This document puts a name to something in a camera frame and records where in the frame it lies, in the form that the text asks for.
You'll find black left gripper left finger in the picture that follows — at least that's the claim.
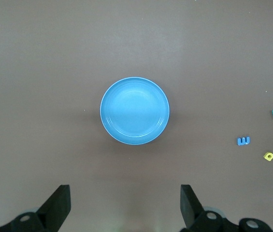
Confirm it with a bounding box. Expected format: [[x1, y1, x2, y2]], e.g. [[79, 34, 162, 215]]
[[0, 184, 72, 232]]

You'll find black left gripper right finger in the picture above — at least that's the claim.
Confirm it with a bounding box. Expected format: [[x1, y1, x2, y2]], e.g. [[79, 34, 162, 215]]
[[180, 184, 273, 232]]

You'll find blue foam letter m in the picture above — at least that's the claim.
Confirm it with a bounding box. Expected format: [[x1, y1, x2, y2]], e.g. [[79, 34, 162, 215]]
[[236, 136, 251, 146]]

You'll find blue round plate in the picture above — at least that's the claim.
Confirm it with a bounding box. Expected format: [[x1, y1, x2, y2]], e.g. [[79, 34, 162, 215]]
[[100, 76, 171, 146]]

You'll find brown table cover sheet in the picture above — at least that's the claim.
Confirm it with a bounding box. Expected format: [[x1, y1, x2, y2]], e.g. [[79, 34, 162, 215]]
[[0, 0, 273, 232]]

